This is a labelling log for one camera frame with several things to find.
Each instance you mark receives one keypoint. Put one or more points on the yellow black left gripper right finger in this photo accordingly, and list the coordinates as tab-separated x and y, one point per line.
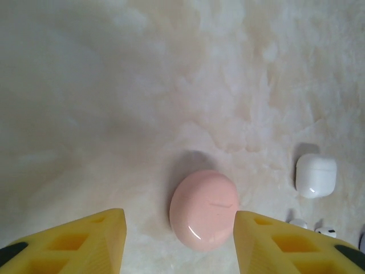
291	248

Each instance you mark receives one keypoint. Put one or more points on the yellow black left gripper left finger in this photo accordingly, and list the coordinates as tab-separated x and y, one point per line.
65	245

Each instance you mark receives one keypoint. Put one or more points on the white earbud charging case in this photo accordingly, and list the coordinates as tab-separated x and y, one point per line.
315	177

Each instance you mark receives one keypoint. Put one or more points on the pink earbud charging case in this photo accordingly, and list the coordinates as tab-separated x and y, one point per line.
204	211

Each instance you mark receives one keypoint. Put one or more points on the white earbud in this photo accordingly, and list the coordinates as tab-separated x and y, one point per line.
326	231

